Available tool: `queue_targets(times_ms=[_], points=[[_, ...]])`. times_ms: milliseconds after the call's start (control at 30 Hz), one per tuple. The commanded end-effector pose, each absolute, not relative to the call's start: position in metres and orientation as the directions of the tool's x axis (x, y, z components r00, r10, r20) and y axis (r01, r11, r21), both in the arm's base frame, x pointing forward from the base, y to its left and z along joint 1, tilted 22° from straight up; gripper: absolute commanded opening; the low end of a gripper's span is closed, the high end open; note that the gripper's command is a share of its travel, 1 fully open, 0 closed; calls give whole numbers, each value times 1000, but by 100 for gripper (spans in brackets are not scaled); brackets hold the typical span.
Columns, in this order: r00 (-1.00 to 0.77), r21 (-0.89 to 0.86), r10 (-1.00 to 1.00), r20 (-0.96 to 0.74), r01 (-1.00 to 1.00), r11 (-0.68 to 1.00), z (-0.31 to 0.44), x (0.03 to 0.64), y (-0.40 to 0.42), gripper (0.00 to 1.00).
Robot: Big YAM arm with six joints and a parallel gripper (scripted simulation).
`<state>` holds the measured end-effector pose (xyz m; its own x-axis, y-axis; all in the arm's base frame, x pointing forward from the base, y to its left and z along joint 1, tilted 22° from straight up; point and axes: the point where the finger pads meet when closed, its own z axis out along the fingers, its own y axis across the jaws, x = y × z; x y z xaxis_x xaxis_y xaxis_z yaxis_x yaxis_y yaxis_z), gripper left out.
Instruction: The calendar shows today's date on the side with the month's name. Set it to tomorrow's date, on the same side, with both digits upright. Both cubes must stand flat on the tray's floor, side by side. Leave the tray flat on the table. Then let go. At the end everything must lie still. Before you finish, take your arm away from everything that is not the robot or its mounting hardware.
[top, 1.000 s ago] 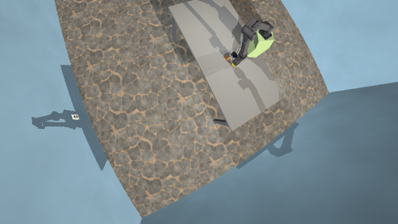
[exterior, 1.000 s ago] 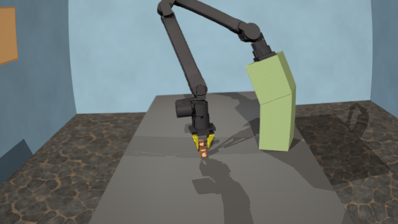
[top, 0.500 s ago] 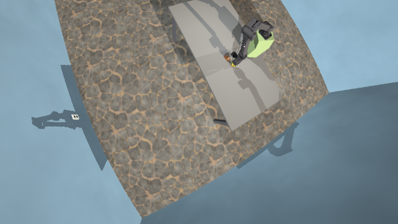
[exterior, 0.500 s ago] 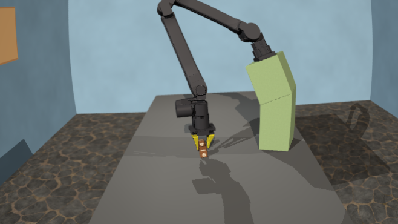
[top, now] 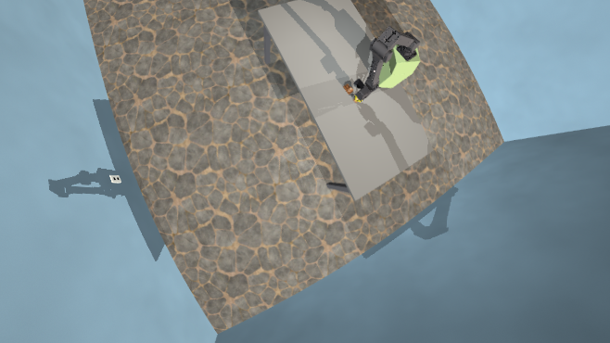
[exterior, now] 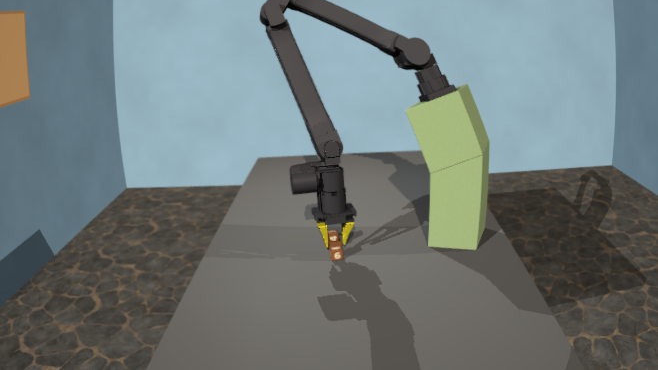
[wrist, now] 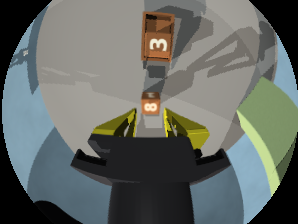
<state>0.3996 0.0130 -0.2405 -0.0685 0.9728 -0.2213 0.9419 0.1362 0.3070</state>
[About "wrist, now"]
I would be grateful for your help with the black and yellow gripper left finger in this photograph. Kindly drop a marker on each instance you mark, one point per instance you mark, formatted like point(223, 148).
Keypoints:
point(117, 126)

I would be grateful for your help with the brown cube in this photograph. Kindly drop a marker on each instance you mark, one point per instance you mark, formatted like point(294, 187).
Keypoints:
point(150, 102)
point(158, 44)

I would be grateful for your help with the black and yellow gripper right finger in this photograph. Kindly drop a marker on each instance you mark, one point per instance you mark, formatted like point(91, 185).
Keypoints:
point(197, 133)

